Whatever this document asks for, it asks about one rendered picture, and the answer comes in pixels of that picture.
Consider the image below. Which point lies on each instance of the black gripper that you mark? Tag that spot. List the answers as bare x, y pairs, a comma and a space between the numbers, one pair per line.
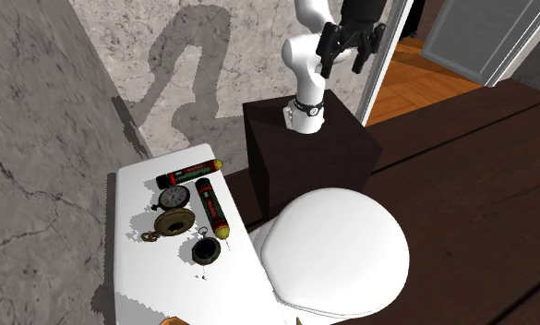
363, 13

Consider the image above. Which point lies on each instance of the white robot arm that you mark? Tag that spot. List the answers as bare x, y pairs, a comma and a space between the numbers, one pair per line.
306, 85

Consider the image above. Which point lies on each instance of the dark robot stand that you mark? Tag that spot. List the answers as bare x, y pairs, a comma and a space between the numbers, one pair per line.
314, 157

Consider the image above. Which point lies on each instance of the grey door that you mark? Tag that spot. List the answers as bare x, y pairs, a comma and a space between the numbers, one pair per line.
481, 40

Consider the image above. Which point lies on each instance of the black red tube yellow tip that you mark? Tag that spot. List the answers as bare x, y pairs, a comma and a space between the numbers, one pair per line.
211, 206
189, 173

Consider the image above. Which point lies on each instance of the open brass pocket watch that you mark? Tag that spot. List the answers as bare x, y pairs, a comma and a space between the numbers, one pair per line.
174, 221

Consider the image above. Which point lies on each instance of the small black round pocket watch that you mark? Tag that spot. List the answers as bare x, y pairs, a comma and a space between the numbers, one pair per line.
206, 251

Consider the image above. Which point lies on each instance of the brown round object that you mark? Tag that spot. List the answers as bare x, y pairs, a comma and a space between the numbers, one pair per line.
174, 321

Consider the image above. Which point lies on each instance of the white door frame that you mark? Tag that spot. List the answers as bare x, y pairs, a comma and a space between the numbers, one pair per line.
382, 72

